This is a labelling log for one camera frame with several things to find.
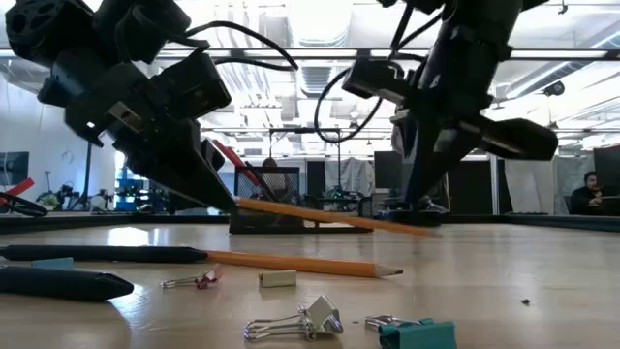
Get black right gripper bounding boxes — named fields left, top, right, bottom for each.
left=391, top=26, right=559, bottom=204

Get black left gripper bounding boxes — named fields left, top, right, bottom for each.
left=38, top=52, right=238, bottom=213

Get red-handled scissors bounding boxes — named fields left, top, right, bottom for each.
left=211, top=139, right=277, bottom=203

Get black mesh desk organizer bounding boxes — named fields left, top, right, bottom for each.
left=229, top=166, right=374, bottom=236

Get pink binder clip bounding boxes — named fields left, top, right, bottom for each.
left=161, top=264, right=225, bottom=291

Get black pen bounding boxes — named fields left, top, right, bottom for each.
left=0, top=265, right=136, bottom=302
left=0, top=244, right=209, bottom=266

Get white eraser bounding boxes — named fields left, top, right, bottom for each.
left=258, top=270, right=298, bottom=289

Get orange pencil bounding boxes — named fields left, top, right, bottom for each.
left=205, top=249, right=405, bottom=279
left=235, top=197, right=437, bottom=238

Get teal binder clip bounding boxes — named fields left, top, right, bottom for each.
left=363, top=314, right=458, bottom=349

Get silver binder clip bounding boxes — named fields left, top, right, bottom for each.
left=243, top=294, right=345, bottom=343

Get white pillar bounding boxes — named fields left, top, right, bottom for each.
left=488, top=157, right=501, bottom=215

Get light partition panel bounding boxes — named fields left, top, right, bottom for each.
left=504, top=159, right=556, bottom=215

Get person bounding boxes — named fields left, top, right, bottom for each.
left=570, top=170, right=605, bottom=216
left=261, top=157, right=296, bottom=203

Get dark monitor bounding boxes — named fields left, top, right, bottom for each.
left=373, top=150, right=404, bottom=191

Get grey patterned panel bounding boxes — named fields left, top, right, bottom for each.
left=554, top=154, right=595, bottom=217

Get black monitor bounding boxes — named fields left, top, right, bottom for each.
left=593, top=144, right=620, bottom=217

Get red tag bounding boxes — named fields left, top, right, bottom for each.
left=0, top=176, right=37, bottom=201

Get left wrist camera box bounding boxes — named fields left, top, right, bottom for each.
left=153, top=50, right=233, bottom=121

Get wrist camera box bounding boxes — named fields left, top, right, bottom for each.
left=341, top=56, right=413, bottom=106
left=153, top=50, right=233, bottom=121

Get black hanging camera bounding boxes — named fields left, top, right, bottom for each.
left=542, top=79, right=567, bottom=98

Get black stand frame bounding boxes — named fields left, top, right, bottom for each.
left=82, top=140, right=169, bottom=214

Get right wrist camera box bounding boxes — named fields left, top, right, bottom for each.
left=341, top=56, right=413, bottom=106

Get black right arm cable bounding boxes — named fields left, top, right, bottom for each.
left=313, top=4, right=445, bottom=145

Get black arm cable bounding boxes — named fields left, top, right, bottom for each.
left=167, top=19, right=300, bottom=73
left=313, top=4, right=445, bottom=145

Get overhead frame light bar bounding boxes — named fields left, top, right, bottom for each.
left=212, top=47, right=620, bottom=61

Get black table edge frame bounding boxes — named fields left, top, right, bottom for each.
left=0, top=210, right=620, bottom=235

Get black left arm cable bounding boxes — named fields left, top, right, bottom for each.
left=167, top=19, right=300, bottom=73

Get dark wall picture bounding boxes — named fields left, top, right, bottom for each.
left=0, top=151, right=30, bottom=187

